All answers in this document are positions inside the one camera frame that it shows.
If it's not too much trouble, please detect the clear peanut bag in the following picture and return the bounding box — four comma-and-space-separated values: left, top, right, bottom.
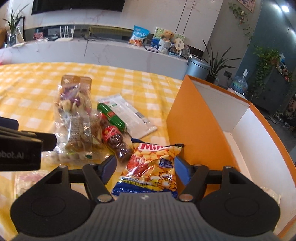
14, 170, 49, 200

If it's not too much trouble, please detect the clear mixed snack bag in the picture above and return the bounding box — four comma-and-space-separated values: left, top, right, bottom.
42, 110, 110, 167

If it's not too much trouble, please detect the Mimi orange chips bag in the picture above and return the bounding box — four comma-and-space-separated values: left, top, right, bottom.
112, 138, 184, 198

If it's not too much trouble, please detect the green sausage stick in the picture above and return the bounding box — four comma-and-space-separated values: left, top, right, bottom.
97, 102, 126, 133

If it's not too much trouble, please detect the white snack packet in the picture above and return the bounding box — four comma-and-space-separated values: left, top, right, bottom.
98, 94, 157, 139

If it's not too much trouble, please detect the purple veggie chips bag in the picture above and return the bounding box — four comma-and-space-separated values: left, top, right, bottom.
54, 75, 92, 120

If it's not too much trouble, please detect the orange cardboard box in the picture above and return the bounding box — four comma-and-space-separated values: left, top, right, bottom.
166, 76, 295, 240

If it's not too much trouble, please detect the yellow checkered tablecloth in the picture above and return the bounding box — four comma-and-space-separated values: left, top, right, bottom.
1, 63, 182, 240

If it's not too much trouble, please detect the blue water jug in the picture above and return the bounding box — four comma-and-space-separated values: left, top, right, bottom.
232, 69, 249, 95

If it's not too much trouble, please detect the glass vase with plant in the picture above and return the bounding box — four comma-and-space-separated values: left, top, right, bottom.
3, 4, 28, 47

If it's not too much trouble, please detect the grey blue trash bin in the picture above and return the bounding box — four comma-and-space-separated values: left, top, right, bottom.
185, 57, 211, 80

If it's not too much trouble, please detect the dark grey drawer cabinet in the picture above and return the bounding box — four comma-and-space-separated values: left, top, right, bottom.
252, 68, 290, 115

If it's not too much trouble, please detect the white wifi router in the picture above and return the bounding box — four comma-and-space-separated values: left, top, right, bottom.
56, 26, 76, 42

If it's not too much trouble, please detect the tall green potted plant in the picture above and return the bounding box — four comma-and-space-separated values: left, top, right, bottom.
203, 41, 241, 84

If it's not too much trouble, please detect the white tv cabinet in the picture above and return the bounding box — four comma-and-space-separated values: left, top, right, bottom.
1, 39, 187, 80

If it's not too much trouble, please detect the hanging ivy plant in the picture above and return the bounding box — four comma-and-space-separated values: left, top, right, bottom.
251, 45, 280, 95

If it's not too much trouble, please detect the brown teddy bear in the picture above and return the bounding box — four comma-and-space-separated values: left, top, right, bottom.
158, 30, 174, 54

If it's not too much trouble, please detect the blue snack bag on cabinet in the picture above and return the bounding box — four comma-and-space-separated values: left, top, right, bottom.
128, 25, 149, 47

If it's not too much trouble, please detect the black wall television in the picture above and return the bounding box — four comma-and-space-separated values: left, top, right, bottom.
32, 0, 125, 15

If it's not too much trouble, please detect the framed wall picture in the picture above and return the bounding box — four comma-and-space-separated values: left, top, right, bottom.
237, 0, 256, 13

